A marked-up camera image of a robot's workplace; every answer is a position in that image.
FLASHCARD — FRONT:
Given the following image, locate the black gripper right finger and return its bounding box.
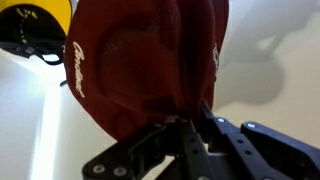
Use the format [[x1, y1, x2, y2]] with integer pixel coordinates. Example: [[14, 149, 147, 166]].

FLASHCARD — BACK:
[[201, 103, 320, 180]]

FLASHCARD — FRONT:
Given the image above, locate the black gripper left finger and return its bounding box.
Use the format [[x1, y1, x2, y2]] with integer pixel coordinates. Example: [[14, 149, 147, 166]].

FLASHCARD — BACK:
[[82, 117, 214, 180]]

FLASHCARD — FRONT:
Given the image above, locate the maroon baseball cap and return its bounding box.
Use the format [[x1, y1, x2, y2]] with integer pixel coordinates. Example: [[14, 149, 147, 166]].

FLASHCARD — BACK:
[[64, 0, 229, 140]]

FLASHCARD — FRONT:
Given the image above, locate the yellow and black cap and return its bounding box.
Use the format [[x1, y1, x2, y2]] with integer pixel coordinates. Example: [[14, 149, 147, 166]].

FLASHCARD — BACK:
[[0, 0, 72, 66]]

